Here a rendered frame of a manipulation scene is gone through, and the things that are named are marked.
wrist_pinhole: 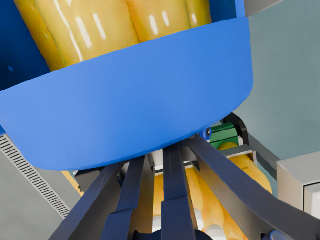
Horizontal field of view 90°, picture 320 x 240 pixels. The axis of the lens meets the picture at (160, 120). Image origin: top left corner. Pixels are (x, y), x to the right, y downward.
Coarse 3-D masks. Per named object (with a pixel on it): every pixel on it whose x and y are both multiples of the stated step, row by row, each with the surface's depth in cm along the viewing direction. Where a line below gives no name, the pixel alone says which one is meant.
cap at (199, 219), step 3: (195, 213) 31; (198, 213) 32; (198, 216) 31; (198, 219) 30; (201, 219) 31; (198, 222) 31; (201, 222) 31; (198, 225) 31; (201, 225) 31; (198, 228) 31; (201, 228) 31
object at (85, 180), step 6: (96, 168) 40; (102, 168) 40; (78, 174) 39; (84, 174) 39; (90, 174) 39; (96, 174) 39; (78, 180) 40; (84, 180) 40; (90, 180) 40; (78, 186) 41; (84, 186) 40; (84, 192) 41
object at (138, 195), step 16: (144, 160) 12; (128, 176) 10; (144, 176) 11; (128, 192) 9; (144, 192) 10; (128, 208) 8; (144, 208) 9; (112, 224) 7; (128, 224) 7; (144, 224) 8
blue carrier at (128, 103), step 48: (0, 0) 21; (240, 0) 15; (0, 48) 19; (144, 48) 8; (192, 48) 9; (240, 48) 12; (0, 96) 10; (48, 96) 9; (96, 96) 9; (144, 96) 9; (192, 96) 10; (240, 96) 12; (48, 144) 10; (96, 144) 10; (144, 144) 10
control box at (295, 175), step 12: (300, 156) 37; (312, 156) 36; (276, 168) 38; (288, 168) 35; (300, 168) 34; (312, 168) 33; (288, 180) 35; (300, 180) 31; (312, 180) 31; (288, 192) 36; (300, 192) 32; (312, 192) 29; (300, 204) 33; (312, 204) 30
